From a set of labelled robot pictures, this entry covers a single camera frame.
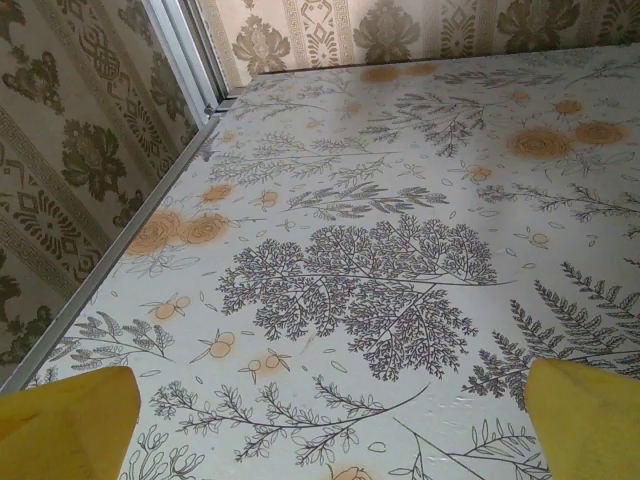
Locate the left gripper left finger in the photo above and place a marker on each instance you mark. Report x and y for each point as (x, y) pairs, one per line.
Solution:
(60, 430)

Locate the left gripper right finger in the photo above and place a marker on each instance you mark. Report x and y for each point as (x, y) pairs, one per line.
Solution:
(595, 430)

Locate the floral patterned table mat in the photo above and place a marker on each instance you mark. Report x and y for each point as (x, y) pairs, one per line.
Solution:
(350, 200)

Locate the aluminium table side rail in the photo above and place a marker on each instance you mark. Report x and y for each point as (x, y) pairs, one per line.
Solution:
(120, 240)

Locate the aluminium frame post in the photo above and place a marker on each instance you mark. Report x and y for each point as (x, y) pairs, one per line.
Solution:
(185, 55)

